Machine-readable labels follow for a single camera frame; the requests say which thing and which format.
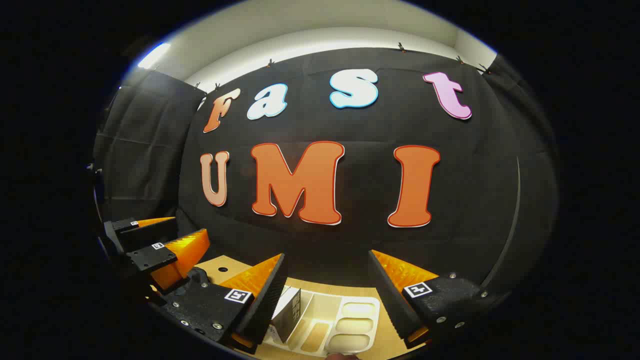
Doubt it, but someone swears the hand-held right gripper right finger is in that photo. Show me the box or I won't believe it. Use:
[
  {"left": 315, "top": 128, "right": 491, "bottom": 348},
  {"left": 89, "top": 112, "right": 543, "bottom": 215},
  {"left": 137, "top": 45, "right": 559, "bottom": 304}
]
[{"left": 368, "top": 249, "right": 501, "bottom": 350}]

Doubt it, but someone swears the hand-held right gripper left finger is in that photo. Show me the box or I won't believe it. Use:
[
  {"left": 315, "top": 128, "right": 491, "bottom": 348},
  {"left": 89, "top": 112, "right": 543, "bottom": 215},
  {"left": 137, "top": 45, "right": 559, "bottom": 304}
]
[{"left": 159, "top": 252, "right": 289, "bottom": 356}]

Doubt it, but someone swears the dark grey cover book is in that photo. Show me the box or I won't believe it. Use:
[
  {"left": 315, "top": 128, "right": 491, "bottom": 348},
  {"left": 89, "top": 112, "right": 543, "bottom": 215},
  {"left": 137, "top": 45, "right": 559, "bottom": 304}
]
[{"left": 272, "top": 286, "right": 302, "bottom": 344}]

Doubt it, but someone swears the white bookshelf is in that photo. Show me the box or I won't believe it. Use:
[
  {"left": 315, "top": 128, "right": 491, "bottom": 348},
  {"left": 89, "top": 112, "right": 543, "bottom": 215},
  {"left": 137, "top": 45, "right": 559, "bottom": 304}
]
[{"left": 262, "top": 286, "right": 382, "bottom": 358}]

